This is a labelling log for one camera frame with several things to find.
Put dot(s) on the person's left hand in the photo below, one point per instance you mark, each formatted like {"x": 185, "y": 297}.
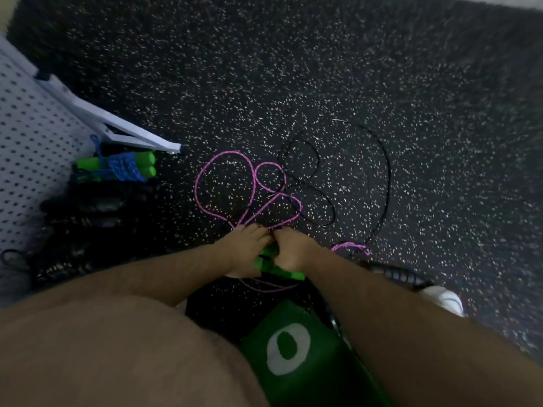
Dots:
{"x": 242, "y": 250}

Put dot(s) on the person's right hand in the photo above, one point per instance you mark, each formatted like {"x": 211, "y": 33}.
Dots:
{"x": 297, "y": 248}

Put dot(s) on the white pegboard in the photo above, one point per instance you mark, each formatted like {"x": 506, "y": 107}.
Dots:
{"x": 34, "y": 165}

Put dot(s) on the person's right forearm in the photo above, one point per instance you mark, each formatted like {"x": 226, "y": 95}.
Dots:
{"x": 407, "y": 335}

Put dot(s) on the person's left leg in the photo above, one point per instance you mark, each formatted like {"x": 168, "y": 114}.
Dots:
{"x": 110, "y": 356}

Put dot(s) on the white pegboard stand foot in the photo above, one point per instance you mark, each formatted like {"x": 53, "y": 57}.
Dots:
{"x": 110, "y": 123}

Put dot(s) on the white right shoe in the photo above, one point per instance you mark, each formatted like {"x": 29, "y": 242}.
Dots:
{"x": 444, "y": 299}

